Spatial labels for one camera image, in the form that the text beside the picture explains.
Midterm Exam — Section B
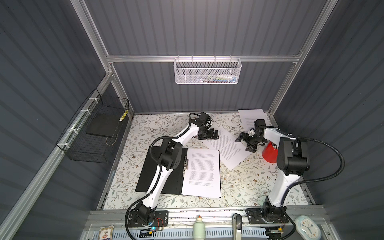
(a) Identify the white plastic bottle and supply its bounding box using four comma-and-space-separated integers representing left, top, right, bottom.
193, 215, 206, 240

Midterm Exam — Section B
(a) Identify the white analog clock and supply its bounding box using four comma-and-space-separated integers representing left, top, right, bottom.
295, 215, 322, 240

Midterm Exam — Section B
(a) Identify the yellow marker in black basket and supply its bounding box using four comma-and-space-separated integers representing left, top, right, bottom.
119, 110, 129, 122

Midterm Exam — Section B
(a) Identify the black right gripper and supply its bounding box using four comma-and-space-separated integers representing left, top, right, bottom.
235, 132, 265, 152

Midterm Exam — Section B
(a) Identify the red folder with black inside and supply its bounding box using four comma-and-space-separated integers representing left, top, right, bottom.
134, 146, 222, 199

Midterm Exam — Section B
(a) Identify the printed paper sheet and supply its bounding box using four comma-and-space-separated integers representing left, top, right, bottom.
238, 109, 272, 132
203, 127, 251, 170
182, 149, 221, 199

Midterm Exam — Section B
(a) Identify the white wire wall basket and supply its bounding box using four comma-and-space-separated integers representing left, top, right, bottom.
173, 57, 242, 85

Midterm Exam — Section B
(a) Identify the silver handle at front rail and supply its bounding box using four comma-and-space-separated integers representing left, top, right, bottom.
232, 214, 243, 240

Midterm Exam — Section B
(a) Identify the left black corrugated cable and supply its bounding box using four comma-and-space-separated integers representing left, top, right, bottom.
124, 112, 200, 240

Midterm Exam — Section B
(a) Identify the black corrugated cable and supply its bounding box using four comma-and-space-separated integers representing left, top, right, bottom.
287, 134, 346, 208
124, 112, 200, 240

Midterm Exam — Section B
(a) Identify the red pen cup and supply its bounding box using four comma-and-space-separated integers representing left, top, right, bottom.
262, 142, 279, 164

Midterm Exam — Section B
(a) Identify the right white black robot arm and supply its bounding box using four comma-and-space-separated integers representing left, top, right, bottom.
235, 119, 310, 218

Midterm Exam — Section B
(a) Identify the right black corrugated cable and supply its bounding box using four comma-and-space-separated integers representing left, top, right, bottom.
287, 134, 346, 208

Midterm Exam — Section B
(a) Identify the black wire side basket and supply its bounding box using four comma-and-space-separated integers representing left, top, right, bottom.
57, 91, 130, 164

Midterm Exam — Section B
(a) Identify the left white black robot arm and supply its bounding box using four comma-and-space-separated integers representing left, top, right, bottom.
139, 112, 219, 211

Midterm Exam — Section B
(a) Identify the small card box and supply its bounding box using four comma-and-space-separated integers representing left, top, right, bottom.
98, 226, 114, 240

